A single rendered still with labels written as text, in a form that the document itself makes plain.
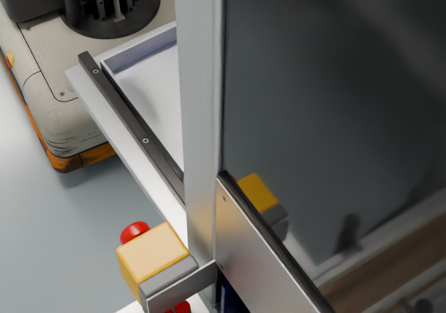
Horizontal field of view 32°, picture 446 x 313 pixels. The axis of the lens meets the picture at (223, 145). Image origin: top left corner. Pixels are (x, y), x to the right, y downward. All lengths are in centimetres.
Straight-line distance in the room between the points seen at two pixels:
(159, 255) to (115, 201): 124
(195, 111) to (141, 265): 25
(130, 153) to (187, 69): 50
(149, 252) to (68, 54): 124
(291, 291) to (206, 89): 21
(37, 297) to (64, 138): 40
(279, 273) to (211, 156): 13
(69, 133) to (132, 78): 77
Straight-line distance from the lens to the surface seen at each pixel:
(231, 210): 77
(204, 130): 72
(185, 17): 64
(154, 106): 122
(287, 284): 74
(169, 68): 126
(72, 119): 199
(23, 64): 211
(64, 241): 212
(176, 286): 91
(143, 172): 115
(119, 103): 120
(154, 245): 92
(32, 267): 210
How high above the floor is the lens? 185
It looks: 56 degrees down
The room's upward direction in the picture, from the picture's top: 1 degrees clockwise
